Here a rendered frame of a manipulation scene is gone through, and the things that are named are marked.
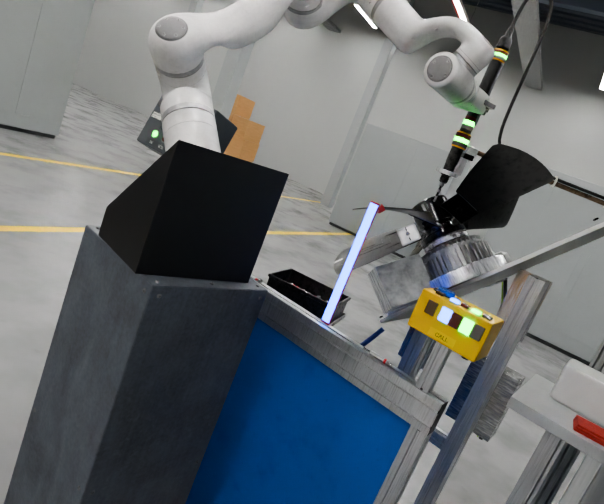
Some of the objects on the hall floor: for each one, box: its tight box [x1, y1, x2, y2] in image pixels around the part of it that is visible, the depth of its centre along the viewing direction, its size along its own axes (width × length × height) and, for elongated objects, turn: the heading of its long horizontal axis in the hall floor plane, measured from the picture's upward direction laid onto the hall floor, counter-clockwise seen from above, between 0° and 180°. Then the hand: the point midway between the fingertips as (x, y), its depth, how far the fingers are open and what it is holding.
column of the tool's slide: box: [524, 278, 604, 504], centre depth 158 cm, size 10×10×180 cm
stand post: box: [413, 275, 550, 504], centre depth 155 cm, size 4×9×115 cm, turn 85°
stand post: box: [397, 329, 434, 379], centre depth 170 cm, size 4×9×91 cm, turn 85°
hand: (477, 106), depth 142 cm, fingers closed on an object, 4 cm apart
